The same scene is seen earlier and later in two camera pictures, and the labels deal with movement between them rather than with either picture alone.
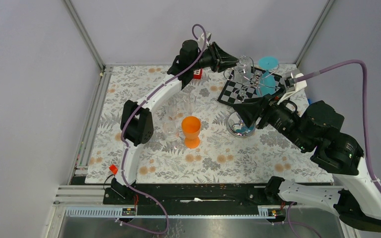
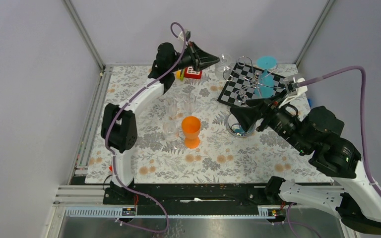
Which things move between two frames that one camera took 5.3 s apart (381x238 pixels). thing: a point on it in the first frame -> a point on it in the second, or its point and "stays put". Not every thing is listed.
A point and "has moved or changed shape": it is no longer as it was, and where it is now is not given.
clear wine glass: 243,74 has moved or changed shape
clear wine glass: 171,108 stays put
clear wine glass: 170,131 stays put
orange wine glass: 191,126 stays put
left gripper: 219,57 -> 200,59
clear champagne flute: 189,99 stays put
